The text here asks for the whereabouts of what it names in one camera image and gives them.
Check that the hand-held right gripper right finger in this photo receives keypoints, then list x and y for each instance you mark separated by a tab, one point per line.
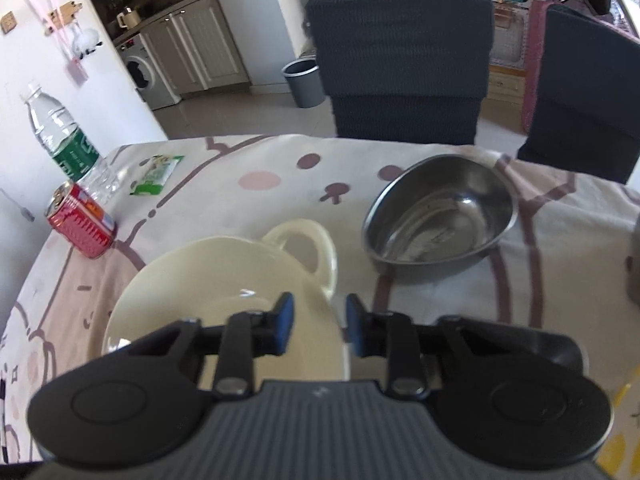
356	326

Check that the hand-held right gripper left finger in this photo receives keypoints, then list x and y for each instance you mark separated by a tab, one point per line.
284	321

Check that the teardrop steel bowl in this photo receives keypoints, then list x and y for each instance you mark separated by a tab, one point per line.
440	220

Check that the bear print tablecloth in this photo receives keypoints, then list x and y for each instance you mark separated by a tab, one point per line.
280	175

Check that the green snack packet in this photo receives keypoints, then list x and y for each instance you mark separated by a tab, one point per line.
155	175

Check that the red drink can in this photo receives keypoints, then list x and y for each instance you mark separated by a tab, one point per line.
82	225

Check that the grey trash bin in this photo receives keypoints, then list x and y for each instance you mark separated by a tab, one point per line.
302	85

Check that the dark grey chair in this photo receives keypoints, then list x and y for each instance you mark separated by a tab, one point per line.
400	60
585	90

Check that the silver washing machine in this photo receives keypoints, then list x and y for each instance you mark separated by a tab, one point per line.
145	75

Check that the beige kitchen cabinet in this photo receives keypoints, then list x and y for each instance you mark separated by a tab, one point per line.
200	45

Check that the wooden drawer cabinet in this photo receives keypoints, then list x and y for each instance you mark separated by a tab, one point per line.
507	80

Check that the clear water bottle green label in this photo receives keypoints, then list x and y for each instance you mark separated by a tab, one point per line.
60	135

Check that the pink fabric cabinet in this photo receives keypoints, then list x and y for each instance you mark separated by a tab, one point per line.
534	60

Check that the cream kettle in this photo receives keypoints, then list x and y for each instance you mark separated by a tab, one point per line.
129	19

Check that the white plush toy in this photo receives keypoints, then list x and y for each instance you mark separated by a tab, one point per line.
87	40

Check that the wooden wall hook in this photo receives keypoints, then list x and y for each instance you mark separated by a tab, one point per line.
10	22
62	14

